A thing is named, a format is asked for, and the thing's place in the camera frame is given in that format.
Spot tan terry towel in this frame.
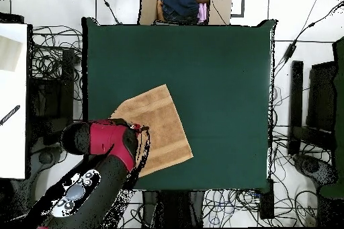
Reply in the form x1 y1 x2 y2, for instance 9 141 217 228
110 83 194 178

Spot dark green table cloth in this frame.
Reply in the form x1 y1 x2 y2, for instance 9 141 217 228
81 17 277 193

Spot black equipment stand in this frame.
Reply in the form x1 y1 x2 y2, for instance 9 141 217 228
28 48 76 148

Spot grey office chair base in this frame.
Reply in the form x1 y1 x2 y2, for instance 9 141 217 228
292 152 339 189
7 145 68 222

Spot orange garment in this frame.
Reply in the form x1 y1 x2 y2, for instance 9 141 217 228
156 0 165 22

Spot brown cardboard box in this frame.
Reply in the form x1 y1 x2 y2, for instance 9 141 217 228
138 0 233 26

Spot white table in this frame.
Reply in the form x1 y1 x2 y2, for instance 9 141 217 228
0 23 28 180

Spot pink garment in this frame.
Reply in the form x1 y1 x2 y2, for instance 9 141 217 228
197 2 209 24

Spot dark blue jeans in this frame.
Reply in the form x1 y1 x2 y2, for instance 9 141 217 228
160 0 201 24

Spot black power strip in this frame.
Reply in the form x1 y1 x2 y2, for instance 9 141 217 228
259 179 275 220

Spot beige paper box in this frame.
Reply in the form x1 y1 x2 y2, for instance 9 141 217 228
0 34 23 73

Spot black upright bar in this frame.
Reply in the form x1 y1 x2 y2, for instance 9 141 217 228
288 60 304 156

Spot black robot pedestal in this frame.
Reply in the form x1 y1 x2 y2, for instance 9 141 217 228
142 189 205 228

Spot tangled black cables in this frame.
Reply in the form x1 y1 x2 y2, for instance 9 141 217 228
30 24 84 101
202 188 318 227
118 201 143 228

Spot black cable with inline switch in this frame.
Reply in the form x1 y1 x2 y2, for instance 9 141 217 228
92 0 122 25

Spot black striped strap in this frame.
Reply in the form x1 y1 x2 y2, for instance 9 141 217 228
0 104 22 126

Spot black angle frame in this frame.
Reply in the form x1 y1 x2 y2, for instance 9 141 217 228
230 0 246 18

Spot black cable with power brick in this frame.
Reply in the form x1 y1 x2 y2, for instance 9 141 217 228
272 0 344 79

